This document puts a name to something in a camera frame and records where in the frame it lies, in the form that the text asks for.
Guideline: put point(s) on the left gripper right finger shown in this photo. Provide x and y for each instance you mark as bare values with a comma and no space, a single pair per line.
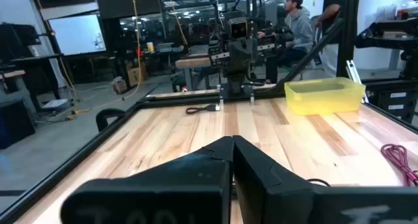
267,198

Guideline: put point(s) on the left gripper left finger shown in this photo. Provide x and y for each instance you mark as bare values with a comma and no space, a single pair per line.
170,185

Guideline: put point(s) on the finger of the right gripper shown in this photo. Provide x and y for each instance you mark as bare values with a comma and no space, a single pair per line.
235,55
250,55

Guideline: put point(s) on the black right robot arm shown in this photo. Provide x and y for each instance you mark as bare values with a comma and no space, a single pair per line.
235,85

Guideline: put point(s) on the wooden workbench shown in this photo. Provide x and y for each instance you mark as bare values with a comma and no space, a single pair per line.
192,62

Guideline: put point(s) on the seated person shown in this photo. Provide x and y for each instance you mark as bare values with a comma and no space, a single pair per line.
300,28

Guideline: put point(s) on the yellow cup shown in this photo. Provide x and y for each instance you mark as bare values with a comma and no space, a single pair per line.
150,47

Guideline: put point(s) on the yellow translucent plastic bin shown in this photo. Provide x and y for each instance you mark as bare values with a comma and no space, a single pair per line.
323,96

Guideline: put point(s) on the cardboard box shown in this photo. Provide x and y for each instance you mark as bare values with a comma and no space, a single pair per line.
136,75

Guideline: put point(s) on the standing person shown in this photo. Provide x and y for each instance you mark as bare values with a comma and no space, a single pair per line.
330,21

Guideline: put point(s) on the small grey floor box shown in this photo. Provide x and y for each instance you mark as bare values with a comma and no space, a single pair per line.
119,85

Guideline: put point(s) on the silver aluminium extrusion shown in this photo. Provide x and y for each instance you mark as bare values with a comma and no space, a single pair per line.
354,73

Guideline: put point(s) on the black background machine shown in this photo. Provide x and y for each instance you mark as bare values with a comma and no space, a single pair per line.
385,34

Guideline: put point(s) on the white flat board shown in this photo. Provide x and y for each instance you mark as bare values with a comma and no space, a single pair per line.
55,103

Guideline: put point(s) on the black cabinet with white labels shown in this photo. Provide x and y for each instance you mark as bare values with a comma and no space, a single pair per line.
392,100

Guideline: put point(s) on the black computer tower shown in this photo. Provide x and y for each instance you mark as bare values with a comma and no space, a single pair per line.
16,122

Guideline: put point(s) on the black desk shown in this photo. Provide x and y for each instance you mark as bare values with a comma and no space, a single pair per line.
39,59

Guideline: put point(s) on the black folded panels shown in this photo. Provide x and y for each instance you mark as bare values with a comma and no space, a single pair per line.
18,41

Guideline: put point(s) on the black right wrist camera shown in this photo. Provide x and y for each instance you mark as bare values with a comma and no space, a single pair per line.
238,28

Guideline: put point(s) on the black diagonal frame brace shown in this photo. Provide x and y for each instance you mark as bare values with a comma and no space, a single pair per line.
310,54

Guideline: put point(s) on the black upright frame post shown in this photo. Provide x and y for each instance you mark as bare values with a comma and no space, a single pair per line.
347,31

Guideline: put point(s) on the white wall board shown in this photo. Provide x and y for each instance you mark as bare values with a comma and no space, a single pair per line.
76,34

